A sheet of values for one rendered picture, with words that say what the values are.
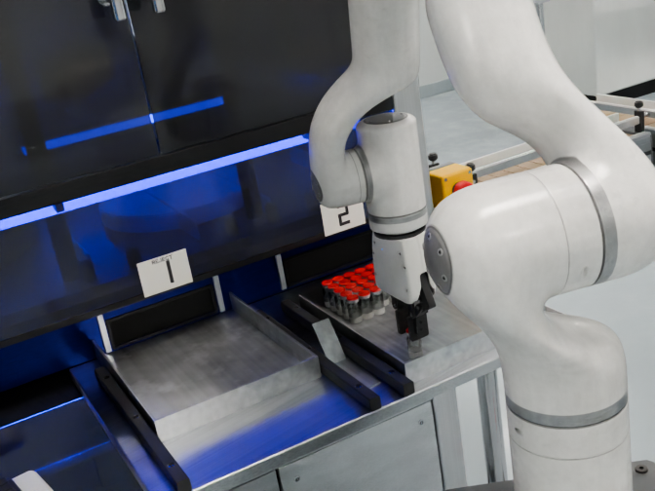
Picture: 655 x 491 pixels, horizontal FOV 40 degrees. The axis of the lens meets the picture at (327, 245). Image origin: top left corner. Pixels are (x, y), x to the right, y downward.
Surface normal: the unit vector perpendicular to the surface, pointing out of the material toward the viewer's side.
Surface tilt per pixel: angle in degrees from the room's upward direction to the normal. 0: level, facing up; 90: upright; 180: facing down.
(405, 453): 90
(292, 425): 0
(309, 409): 0
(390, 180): 92
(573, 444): 90
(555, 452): 90
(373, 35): 101
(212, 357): 0
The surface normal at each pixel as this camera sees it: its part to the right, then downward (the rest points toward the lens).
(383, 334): -0.15, -0.92
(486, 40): -0.33, 0.00
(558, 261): 0.31, 0.39
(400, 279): -0.83, 0.30
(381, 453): 0.48, 0.24
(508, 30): 0.06, -0.16
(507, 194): -0.05, -0.70
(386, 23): 0.02, 0.57
